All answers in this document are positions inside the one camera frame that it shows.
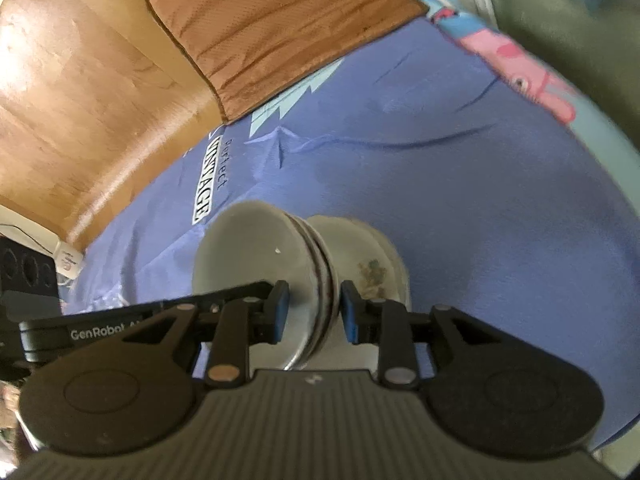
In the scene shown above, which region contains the white plate with grey flower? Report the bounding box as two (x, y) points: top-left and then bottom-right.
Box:
(306, 215), (401, 306)

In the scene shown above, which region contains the white plate with rim flowers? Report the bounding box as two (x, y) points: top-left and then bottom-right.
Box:
(350, 220), (412, 311)

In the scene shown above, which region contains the white charger plug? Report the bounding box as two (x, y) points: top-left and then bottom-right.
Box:
(52, 241), (85, 281)

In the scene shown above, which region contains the blue printed bedsheet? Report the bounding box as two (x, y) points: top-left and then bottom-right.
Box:
(60, 5), (636, 453)

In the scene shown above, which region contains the small white floral bowl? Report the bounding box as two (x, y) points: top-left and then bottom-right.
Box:
(192, 200), (323, 370)

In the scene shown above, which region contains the medium white floral bowl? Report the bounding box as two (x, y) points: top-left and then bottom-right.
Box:
(285, 212), (332, 356)

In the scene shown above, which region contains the brown seat cushion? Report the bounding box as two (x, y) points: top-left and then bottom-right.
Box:
(144, 0), (431, 123)

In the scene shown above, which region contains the dark green cloth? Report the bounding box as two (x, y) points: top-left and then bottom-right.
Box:
(480, 0), (640, 126)

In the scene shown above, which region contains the large white floral bowl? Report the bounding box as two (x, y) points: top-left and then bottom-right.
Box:
(300, 216), (343, 346)

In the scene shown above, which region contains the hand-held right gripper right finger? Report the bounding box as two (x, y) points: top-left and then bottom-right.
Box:
(340, 281), (503, 389)

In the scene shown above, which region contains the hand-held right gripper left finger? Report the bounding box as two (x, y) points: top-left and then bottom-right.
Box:
(122, 280), (291, 387)

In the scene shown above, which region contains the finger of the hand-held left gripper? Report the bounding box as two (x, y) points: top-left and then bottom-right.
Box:
(164, 281), (276, 309)

